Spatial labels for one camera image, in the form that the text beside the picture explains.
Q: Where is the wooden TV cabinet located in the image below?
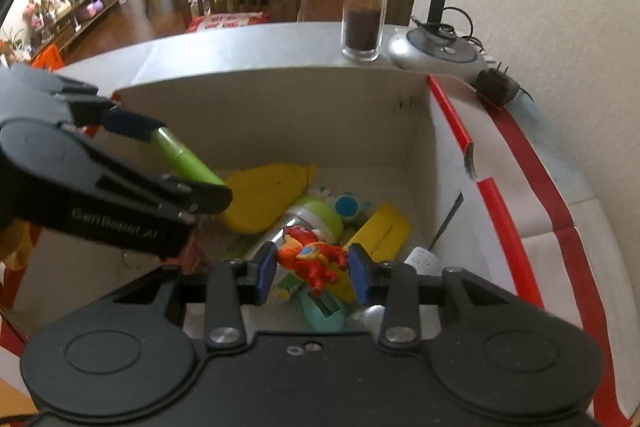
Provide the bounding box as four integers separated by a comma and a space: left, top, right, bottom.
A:
30, 0, 123, 58

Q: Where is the orange cardboard box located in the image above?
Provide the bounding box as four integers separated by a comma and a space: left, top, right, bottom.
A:
32, 47, 66, 70

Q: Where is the yellow oval case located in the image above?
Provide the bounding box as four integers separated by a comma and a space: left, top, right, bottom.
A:
217, 163, 318, 235

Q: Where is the red printed cushion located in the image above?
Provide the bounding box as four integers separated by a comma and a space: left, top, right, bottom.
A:
187, 11, 271, 32

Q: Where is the white paper tag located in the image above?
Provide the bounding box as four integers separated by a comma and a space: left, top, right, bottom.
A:
404, 247, 441, 278

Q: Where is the red orange toy figure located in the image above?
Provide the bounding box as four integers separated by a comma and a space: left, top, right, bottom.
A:
277, 226, 349, 298

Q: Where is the pink toy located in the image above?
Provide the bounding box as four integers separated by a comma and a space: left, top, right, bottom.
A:
80, 0, 105, 22

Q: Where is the red cardboard box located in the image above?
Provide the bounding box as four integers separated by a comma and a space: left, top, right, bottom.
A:
0, 67, 631, 427

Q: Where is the green pen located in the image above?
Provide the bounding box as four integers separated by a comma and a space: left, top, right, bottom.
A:
150, 127, 226, 188

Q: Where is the glass jar with dark contents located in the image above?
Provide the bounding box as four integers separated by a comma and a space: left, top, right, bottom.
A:
341, 0, 392, 62

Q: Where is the clear jar with green lid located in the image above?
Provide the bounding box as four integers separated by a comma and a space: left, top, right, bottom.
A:
250, 196, 346, 268

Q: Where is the small yellow box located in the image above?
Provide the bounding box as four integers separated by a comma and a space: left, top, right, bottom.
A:
342, 203, 413, 303

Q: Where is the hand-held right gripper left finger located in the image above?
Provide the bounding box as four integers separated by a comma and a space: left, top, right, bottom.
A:
112, 241, 278, 350

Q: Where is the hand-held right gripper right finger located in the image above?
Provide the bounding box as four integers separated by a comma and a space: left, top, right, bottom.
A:
348, 243, 521, 350

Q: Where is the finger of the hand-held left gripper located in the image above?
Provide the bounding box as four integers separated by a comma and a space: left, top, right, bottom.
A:
52, 92, 167, 144
95, 172, 235, 228

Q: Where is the black power adapter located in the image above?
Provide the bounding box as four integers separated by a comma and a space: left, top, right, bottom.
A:
472, 66, 533, 108

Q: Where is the blue white keychain figure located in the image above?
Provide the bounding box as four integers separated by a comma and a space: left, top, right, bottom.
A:
320, 187, 373, 223

